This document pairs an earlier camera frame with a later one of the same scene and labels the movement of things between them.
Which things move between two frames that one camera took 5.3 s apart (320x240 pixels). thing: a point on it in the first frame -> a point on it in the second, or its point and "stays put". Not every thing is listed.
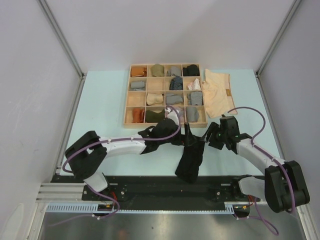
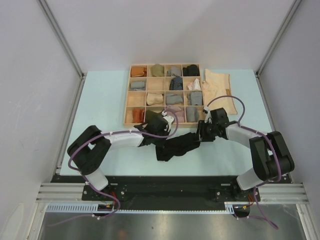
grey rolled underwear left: (137, 85) stays put
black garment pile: (188, 168) -> (177, 146)
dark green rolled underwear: (152, 117) stays put
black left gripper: (186, 139) -> (159, 143)
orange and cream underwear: (138, 115) stays put
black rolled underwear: (191, 70) stays put
